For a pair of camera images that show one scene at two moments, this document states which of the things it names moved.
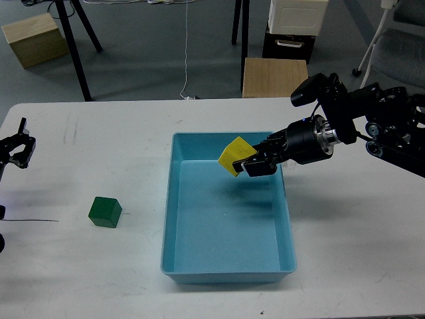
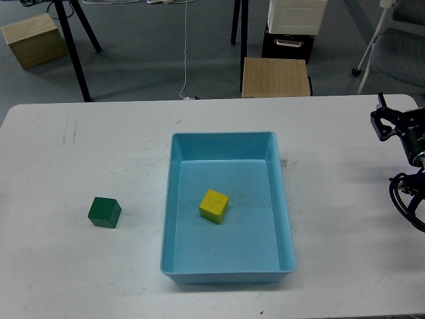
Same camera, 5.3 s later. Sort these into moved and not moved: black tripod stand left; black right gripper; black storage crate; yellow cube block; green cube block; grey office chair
Moved: yellow cube block; black right gripper
Not moved: grey office chair; black storage crate; black tripod stand left; green cube block
